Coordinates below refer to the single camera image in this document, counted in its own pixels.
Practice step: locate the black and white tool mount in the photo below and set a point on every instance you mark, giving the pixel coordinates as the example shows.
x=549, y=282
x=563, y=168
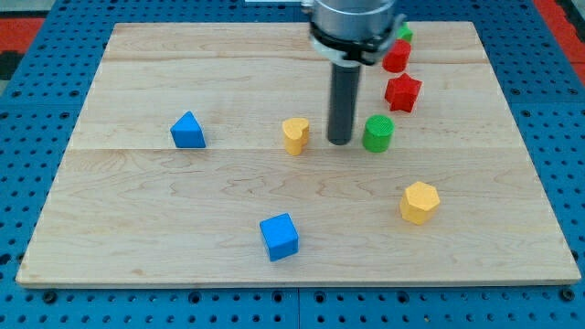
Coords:
x=352, y=53

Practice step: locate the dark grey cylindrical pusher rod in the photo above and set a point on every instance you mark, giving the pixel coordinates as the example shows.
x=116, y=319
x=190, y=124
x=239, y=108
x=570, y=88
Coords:
x=342, y=103

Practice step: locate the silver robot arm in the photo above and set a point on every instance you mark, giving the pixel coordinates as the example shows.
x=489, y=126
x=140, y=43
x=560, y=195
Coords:
x=351, y=34

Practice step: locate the green block behind arm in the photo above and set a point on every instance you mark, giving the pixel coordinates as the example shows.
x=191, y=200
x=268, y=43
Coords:
x=405, y=33

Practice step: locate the yellow heart block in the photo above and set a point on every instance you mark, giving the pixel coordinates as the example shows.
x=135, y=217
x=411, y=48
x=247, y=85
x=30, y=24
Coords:
x=295, y=134

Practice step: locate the yellow hexagon block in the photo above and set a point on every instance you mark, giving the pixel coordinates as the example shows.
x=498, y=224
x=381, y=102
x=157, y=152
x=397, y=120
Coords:
x=419, y=203

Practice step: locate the red cylinder block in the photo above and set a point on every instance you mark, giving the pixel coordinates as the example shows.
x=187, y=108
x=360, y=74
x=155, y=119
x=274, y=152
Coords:
x=397, y=58

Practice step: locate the red star block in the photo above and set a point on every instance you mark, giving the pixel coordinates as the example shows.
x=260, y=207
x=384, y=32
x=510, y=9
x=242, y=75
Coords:
x=402, y=93

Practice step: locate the green cylinder block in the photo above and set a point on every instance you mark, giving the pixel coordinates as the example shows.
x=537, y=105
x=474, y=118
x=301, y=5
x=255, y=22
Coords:
x=377, y=133

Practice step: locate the light wooden board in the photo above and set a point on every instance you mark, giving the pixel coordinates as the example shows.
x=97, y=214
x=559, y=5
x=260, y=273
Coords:
x=129, y=209

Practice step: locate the blue triangle block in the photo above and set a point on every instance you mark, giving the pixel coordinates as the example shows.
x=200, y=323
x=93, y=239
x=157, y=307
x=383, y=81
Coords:
x=187, y=133

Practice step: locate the blue cube block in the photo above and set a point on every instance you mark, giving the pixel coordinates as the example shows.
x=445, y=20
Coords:
x=280, y=237

